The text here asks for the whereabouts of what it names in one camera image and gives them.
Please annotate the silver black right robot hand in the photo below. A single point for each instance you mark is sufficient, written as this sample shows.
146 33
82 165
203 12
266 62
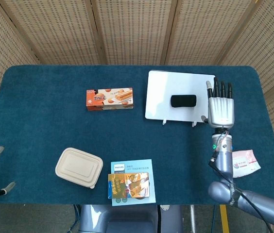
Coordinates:
220 111

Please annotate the black felt blue-backed eraser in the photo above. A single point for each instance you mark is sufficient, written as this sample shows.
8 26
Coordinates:
183 101

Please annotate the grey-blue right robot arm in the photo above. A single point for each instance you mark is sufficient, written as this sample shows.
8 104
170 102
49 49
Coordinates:
224 160

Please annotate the white board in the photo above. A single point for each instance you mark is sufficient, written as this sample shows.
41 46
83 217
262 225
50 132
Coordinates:
161 92

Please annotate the pink wet wipes pack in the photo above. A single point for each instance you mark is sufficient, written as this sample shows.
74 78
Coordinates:
245 163

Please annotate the teal carpet table cover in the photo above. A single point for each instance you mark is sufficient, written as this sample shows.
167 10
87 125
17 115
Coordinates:
54 126

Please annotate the beige pulp lunch container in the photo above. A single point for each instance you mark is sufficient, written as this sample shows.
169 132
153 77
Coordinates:
78 167

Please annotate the light blue Philips box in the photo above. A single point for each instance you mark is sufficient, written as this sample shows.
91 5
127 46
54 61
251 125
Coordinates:
137 166

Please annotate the yellow floor tape strip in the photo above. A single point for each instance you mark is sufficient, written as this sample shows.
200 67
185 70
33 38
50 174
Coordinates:
224 218

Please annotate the silver metal table leg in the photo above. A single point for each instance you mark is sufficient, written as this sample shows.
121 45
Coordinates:
192 218

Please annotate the orange egg roll snack box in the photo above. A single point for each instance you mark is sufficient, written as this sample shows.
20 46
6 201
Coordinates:
110 99

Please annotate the orange snack packet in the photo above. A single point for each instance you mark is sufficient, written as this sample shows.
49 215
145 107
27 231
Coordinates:
129 185

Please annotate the woven rattan folding screen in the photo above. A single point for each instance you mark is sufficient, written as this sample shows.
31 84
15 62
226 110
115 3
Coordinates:
132 29

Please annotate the grey-blue robot torso base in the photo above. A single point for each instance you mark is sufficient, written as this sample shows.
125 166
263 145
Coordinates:
127 218

